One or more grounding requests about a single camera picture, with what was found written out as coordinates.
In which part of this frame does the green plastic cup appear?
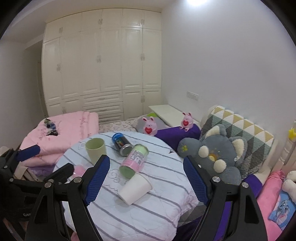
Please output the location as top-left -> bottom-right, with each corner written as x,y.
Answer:
85,138 -> 107,165

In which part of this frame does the pink translucent cup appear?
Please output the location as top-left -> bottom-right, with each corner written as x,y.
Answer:
72,165 -> 87,179

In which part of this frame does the white paper cup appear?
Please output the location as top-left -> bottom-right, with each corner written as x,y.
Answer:
118,173 -> 152,205

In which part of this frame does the purple folded blanket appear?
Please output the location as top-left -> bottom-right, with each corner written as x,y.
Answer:
28,165 -> 55,181

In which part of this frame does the pink blanket with blue print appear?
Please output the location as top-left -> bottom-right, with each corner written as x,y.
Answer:
257,170 -> 295,240

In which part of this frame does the folded pink quilt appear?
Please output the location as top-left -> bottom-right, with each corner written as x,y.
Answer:
20,111 -> 99,167

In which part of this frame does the blue black drink can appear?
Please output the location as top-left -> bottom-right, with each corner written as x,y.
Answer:
112,133 -> 133,157

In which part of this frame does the grey koala plush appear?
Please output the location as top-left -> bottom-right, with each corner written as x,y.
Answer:
177,124 -> 248,185

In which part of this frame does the pink green tumbler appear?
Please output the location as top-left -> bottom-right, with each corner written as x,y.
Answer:
119,144 -> 149,179

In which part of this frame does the triangle pattern cushion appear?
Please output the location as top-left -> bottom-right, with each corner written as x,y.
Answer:
200,105 -> 278,179

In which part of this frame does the heart pattern pillow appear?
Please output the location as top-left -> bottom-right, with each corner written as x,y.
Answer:
98,120 -> 137,133

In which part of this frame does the striped white quilt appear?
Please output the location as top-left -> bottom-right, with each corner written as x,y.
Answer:
52,131 -> 200,241

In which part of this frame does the pink bunny plush left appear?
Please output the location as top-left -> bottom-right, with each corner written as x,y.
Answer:
142,116 -> 158,136

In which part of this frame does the pink bunny plush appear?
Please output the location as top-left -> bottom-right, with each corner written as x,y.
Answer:
180,112 -> 194,132
142,116 -> 158,136

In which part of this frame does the purple bed sheet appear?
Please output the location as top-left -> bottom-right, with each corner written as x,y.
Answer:
155,124 -> 201,152

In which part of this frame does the pink bunny plush right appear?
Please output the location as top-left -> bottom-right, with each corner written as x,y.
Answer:
180,112 -> 194,132

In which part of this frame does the white wardrobe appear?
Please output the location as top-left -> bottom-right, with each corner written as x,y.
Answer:
41,9 -> 162,123

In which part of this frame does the white headboard shelf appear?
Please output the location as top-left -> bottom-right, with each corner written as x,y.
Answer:
147,104 -> 201,128

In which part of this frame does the wall power outlet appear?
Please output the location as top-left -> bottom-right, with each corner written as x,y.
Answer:
186,91 -> 199,101

